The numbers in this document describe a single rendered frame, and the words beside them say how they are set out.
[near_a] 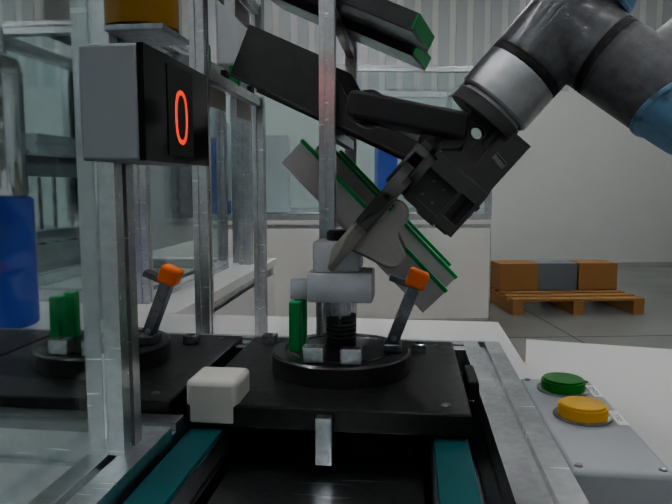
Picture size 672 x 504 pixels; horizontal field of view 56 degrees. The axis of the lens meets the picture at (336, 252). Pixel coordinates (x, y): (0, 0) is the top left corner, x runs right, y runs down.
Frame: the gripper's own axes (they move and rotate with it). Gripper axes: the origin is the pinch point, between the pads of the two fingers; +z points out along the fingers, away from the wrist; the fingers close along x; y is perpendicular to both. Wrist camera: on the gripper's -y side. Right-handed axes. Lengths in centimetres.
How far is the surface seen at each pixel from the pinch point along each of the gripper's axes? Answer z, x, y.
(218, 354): 17.7, 3.2, -2.4
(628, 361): -11, 46, 49
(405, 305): -0.7, -0.7, 8.6
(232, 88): -3.0, 33.5, -28.9
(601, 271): -65, 564, 196
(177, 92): -4.2, -19.6, -15.1
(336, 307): 4.0, -1.0, 3.7
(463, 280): 19, 404, 78
